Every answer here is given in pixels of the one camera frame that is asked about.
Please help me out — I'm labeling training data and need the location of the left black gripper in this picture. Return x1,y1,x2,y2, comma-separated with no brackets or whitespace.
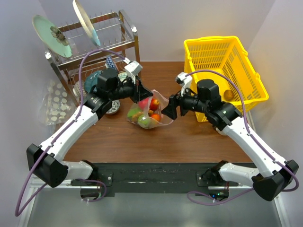
109,74,153,104

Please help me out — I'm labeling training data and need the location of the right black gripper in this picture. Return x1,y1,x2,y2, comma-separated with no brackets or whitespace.
161,83,209,120

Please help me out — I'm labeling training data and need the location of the red toy apple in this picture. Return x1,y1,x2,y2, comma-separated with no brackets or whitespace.
138,98,149,110

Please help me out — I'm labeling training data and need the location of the orange red toy peach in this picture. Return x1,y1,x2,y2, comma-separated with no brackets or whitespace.
149,98,160,111

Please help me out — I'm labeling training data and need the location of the red yellow toy mango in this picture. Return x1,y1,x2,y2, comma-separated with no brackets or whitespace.
151,113,161,123

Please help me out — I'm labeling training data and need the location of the clear pink zip bag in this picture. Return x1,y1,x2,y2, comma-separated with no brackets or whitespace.
126,90,173,128

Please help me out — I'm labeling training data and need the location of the green toy cabbage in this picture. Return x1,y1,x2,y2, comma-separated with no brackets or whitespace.
137,115,154,129

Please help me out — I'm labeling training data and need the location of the brown toy kiwi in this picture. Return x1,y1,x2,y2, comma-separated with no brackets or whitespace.
223,89,234,101

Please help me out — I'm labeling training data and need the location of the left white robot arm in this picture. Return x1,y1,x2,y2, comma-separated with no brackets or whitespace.
27,69,153,188

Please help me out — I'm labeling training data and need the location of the polka dot plastic bag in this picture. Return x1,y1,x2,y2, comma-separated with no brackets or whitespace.
38,80,76,126

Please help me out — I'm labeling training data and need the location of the yellow inside patterned bowl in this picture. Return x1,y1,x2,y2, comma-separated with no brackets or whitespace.
118,72,127,82

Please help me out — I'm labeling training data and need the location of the small patterned dish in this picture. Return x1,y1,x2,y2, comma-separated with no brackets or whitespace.
106,100,121,115

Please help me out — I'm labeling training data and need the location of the blue zigzag bowl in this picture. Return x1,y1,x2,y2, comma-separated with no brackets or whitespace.
105,56,119,71

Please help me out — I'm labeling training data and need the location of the dark teal plate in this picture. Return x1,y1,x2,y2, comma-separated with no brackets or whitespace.
84,70,106,93

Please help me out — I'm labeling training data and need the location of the white enamel mug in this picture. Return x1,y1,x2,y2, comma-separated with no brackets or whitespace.
214,127,227,136

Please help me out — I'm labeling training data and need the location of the steel dish rack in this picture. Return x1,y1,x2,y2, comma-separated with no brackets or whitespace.
45,9,140,105

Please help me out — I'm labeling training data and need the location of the grey patterned bowl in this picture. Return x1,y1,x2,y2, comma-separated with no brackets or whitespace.
72,81,86,98

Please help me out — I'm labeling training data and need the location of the yellow plastic basket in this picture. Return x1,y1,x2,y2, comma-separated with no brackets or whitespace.
184,36,269,112

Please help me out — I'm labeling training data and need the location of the beige blue plate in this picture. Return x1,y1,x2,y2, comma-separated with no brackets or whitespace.
72,0,100,47

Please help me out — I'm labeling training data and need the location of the light green floral plate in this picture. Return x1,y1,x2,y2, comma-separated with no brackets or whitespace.
32,15,72,58

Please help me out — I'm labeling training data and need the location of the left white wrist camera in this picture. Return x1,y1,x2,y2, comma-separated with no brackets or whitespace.
125,61,143,84

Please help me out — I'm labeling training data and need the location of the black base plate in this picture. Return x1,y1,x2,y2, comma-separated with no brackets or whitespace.
71,162,240,197

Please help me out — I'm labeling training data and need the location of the aluminium frame rail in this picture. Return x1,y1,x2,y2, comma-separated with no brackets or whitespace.
18,113,291,227

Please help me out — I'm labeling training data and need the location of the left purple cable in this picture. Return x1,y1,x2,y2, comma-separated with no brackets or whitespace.
14,49,128,217

